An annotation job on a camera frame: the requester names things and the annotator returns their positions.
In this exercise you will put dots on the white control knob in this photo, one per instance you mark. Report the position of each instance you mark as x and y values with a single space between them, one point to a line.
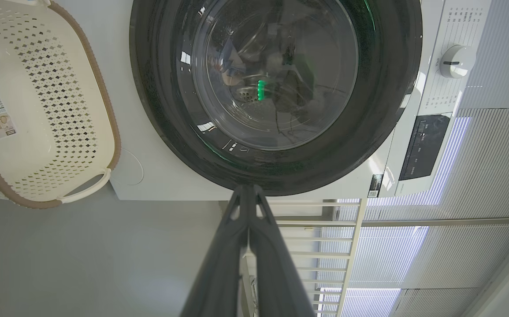
457 61

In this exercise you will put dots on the black glass washing machine door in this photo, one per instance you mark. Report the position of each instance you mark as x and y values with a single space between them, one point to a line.
170 88

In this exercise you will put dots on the white washing machine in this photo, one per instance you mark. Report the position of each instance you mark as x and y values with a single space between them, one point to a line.
170 185

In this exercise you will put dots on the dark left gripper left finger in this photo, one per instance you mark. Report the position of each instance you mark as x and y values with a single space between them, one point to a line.
219 273

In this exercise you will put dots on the white metal rack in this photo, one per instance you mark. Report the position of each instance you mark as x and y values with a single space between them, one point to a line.
352 248

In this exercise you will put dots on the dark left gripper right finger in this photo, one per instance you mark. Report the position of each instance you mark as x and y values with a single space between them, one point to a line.
276 273

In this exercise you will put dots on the round white filter cover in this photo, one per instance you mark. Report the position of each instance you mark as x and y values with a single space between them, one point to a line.
128 169

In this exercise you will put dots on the small QR code sticker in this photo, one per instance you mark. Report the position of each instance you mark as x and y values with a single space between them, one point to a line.
375 185

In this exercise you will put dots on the black display panel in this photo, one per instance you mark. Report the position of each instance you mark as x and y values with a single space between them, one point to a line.
424 147

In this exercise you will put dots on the cream laundry basket brown rim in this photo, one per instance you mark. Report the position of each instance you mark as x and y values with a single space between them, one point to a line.
60 145

